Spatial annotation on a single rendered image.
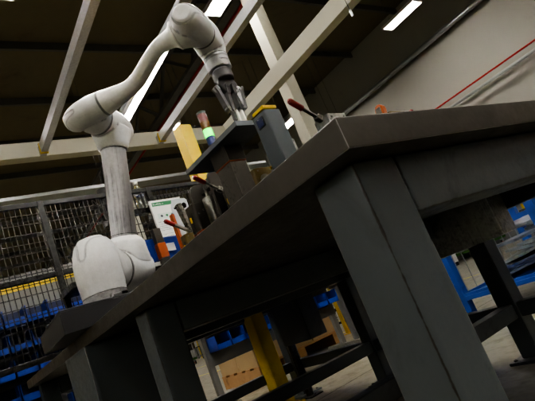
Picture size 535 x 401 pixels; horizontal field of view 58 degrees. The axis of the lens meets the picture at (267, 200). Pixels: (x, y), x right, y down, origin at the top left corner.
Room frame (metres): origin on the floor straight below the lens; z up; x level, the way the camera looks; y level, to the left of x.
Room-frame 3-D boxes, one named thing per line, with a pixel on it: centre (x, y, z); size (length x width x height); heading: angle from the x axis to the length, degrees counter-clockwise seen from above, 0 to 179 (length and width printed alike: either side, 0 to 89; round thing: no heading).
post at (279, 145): (1.49, -0.10, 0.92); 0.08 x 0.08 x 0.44; 43
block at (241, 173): (1.68, 0.08, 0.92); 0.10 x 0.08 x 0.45; 43
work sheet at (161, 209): (2.89, 0.60, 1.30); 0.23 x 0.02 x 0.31; 133
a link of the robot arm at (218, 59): (1.60, -0.02, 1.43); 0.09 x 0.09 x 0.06
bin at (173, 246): (2.67, 0.66, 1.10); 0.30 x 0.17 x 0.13; 140
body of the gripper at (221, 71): (1.60, -0.02, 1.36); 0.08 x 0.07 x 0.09; 132
